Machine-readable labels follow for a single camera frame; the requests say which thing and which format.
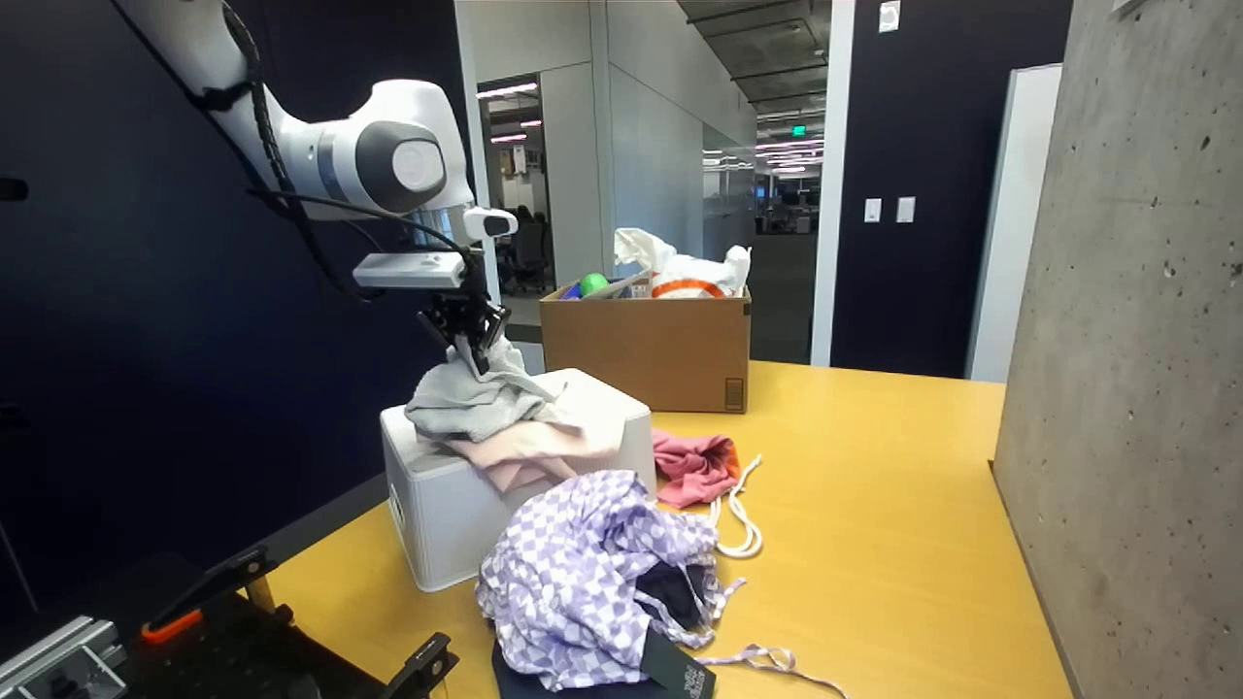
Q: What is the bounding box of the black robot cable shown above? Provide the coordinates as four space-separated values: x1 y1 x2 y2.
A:
217 0 512 343

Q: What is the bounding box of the white door frame post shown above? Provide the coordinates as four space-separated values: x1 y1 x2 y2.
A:
806 0 858 368

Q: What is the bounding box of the grey concrete pillar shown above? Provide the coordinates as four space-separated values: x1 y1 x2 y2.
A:
987 0 1243 699

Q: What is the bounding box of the black clamp orange handle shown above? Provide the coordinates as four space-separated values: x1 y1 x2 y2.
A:
111 481 463 699

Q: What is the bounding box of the pale pink shirt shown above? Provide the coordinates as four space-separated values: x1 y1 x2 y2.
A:
444 416 625 506

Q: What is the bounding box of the purple white checkered shirt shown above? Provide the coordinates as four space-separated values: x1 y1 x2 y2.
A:
472 465 728 693

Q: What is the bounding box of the white whiteboard panel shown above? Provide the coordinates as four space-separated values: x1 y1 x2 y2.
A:
964 56 1066 385

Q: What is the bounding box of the aluminium extrusion rail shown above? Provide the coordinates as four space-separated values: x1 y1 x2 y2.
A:
0 614 126 699

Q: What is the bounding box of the cream fabric string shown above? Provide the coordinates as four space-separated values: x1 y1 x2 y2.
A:
709 451 769 563
703 642 853 699

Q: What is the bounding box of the grey white terry cloth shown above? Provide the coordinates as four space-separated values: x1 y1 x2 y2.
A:
405 345 561 447

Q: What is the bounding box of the red pink crumpled cloth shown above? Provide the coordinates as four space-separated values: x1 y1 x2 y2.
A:
647 432 744 512

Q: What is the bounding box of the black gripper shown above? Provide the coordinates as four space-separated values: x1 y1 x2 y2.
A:
414 278 508 379

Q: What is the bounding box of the white plastic bag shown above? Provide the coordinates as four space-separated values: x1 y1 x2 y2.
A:
609 225 752 301

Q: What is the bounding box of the dark blue shirt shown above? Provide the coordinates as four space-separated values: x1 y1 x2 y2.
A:
488 555 718 699

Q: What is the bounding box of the brown cardboard box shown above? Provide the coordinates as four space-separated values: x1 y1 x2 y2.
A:
537 287 752 419

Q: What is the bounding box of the silver white wrist camera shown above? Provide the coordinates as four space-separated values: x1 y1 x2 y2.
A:
349 247 471 296

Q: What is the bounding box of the white plastic storage box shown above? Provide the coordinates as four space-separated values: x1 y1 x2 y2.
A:
376 363 661 595

